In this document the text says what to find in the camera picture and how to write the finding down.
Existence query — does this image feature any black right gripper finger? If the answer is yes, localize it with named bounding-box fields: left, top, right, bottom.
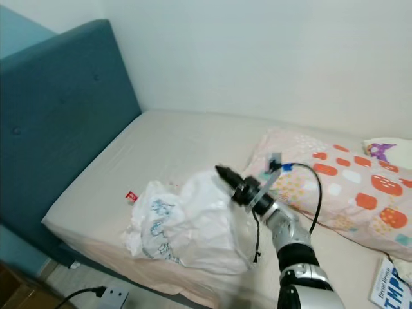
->
left=216, top=165, right=248, bottom=186
left=216, top=167, right=242, bottom=192

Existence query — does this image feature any pink patterned pillow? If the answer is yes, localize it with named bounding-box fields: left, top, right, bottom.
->
left=243, top=127, right=412, bottom=261

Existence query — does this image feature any white and blue book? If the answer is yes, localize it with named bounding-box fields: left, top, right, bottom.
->
left=369, top=257, right=412, bottom=307

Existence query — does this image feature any cream sheeted mattress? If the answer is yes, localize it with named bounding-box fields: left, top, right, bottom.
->
left=42, top=109, right=412, bottom=309

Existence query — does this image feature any cream cartoon print blanket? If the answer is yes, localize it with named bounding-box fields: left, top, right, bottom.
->
left=364, top=137, right=412, bottom=169

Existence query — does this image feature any white power strip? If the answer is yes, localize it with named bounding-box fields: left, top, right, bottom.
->
left=100, top=285, right=131, bottom=309

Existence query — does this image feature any teal upholstered headboard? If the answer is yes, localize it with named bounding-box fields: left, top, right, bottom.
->
left=0, top=19, right=143, bottom=268

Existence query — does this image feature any brown cardboard box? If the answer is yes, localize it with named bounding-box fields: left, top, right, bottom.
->
left=0, top=264, right=33, bottom=309

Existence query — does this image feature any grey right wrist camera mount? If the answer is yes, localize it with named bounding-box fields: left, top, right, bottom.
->
left=254, top=153, right=288, bottom=210

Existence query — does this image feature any thin black dangling cable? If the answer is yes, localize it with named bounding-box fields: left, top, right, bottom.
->
left=250, top=207, right=262, bottom=265

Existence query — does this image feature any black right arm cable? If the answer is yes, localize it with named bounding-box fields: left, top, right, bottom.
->
left=282, top=162, right=324, bottom=236

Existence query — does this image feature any black power strip cable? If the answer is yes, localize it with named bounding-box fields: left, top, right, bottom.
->
left=55, top=288, right=107, bottom=309

